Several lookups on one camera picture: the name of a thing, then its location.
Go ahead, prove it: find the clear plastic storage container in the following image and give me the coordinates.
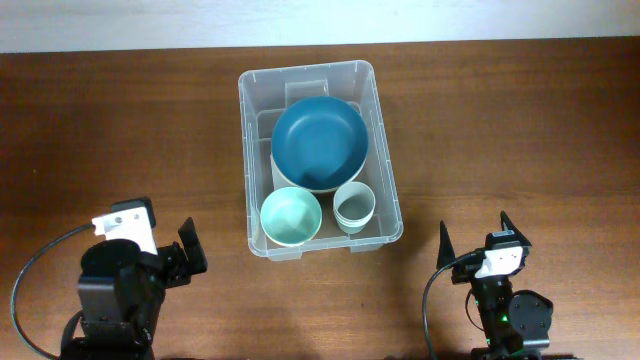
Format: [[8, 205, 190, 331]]
[[238, 60, 403, 261]]

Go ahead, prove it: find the mint green plastic cup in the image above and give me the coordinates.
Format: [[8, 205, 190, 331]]
[[333, 181, 376, 234]]

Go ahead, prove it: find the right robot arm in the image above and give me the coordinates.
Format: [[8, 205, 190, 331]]
[[437, 212, 553, 359]]

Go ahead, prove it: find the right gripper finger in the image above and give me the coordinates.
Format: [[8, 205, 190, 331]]
[[436, 220, 456, 270], [500, 211, 531, 246]]

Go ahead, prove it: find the cream bowl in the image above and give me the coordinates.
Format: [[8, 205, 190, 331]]
[[270, 102, 370, 194]]

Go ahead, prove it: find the dark blue bowl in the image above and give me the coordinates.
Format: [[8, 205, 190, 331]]
[[270, 96, 370, 191]]

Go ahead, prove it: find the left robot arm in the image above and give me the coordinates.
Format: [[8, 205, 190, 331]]
[[60, 197, 208, 360]]

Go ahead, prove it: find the white label in container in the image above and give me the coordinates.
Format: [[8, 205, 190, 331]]
[[270, 156, 288, 190]]

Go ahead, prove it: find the mint green small bowl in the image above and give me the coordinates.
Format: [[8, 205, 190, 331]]
[[260, 187, 323, 247]]

